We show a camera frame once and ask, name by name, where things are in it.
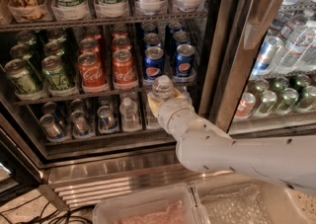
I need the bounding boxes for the bottom shelf left energy can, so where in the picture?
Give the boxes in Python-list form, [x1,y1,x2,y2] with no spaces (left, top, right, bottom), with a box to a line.
[39,113,66,141]

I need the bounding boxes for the front left red cola can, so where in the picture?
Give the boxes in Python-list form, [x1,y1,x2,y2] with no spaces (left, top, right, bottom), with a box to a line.
[78,52,109,93]

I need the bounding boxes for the black floor cables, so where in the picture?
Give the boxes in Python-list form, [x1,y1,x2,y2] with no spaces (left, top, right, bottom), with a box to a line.
[0,194,94,224]

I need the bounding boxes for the red cola can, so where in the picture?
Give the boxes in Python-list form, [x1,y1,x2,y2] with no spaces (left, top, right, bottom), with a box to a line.
[112,49,137,90]
[78,52,109,93]

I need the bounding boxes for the front right green can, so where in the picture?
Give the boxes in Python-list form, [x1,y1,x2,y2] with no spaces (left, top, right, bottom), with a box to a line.
[41,55,76,97]

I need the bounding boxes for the clear plastic bin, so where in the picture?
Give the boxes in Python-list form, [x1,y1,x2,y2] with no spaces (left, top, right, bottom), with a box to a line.
[193,174,316,224]
[93,184,201,224]

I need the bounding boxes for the left clear plastic bin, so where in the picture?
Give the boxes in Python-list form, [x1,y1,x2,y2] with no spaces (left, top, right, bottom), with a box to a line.
[93,184,201,224]

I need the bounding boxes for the steel fridge door frame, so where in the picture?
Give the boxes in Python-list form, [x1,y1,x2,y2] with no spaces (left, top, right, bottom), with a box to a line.
[197,0,316,138]

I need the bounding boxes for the front right red cola can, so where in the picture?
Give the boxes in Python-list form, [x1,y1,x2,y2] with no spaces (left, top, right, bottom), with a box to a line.
[112,49,137,90]

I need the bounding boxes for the front right blue pepsi can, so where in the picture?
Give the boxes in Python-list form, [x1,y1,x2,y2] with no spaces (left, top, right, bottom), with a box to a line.
[173,44,195,78]

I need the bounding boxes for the bottom shelf middle energy can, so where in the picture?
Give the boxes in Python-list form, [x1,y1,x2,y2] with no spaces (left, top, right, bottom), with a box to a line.
[70,111,93,138]

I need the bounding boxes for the right clear plastic bin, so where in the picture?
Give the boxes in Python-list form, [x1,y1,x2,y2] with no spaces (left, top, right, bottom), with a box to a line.
[193,174,316,224]

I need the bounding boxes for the blue pepsi can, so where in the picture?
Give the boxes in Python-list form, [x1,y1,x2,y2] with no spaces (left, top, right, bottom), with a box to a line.
[173,44,195,78]
[144,46,165,80]

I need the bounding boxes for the front left blue pepsi can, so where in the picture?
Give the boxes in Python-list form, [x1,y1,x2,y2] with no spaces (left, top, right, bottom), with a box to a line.
[144,46,165,80]

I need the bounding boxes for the shelf energy can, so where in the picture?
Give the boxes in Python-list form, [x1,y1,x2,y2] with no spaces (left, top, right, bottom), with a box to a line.
[70,111,93,138]
[39,113,66,141]
[98,106,118,133]

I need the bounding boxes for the green can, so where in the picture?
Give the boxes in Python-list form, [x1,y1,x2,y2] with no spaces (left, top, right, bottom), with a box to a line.
[4,59,44,101]
[41,55,76,97]

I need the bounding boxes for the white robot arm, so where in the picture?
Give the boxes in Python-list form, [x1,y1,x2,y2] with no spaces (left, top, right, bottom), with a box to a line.
[147,93,316,195]

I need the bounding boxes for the bottom shelf right energy can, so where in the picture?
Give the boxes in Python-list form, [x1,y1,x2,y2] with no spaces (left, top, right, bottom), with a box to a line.
[98,106,118,133]

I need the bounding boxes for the front left green can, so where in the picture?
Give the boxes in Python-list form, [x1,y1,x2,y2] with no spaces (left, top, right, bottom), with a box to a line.
[4,59,44,101]

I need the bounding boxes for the clear water bottle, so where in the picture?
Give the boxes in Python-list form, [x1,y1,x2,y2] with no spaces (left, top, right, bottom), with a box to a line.
[152,75,174,100]
[119,98,141,132]
[179,87,192,104]

